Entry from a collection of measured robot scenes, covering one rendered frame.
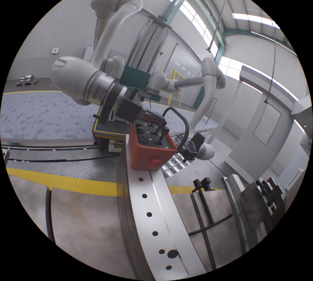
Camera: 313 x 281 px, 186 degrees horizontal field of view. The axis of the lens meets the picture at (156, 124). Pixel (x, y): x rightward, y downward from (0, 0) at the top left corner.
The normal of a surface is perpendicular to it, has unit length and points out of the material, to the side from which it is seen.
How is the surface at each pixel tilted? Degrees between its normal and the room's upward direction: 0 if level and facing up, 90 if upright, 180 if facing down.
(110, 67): 90
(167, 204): 0
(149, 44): 90
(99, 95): 90
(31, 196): 0
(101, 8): 143
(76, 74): 71
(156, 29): 90
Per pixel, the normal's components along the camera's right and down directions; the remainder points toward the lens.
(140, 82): 0.37, 0.52
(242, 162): -0.72, 0.00
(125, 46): 0.58, 0.54
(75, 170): 0.37, -0.84
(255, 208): -0.92, -0.38
